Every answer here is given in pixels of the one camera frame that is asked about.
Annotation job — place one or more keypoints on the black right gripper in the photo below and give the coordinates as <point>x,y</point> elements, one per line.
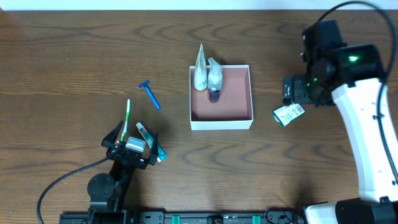
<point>288,90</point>

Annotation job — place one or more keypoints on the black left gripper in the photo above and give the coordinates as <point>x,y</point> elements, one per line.
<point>128,154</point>

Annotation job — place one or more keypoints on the green white soap packet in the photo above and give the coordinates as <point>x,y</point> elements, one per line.
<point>286,114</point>

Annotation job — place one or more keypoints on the teal toothpaste tube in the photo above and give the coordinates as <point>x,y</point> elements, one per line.
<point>149,139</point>

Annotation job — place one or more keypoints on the blue disposable razor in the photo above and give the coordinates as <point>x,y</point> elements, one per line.
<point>145,85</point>

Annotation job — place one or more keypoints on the white lotion tube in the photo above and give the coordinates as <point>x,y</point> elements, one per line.
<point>200,74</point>

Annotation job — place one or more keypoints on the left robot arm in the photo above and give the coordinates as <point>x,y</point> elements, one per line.
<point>108,191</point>

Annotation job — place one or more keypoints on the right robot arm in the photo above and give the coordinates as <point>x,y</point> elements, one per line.
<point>353,79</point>

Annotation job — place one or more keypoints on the green white toothbrush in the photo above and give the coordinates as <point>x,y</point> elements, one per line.
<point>125,128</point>

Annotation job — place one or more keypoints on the white box pink interior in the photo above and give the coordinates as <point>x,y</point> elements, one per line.
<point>233,110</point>

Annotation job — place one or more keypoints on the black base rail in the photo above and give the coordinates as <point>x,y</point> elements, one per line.
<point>157,217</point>

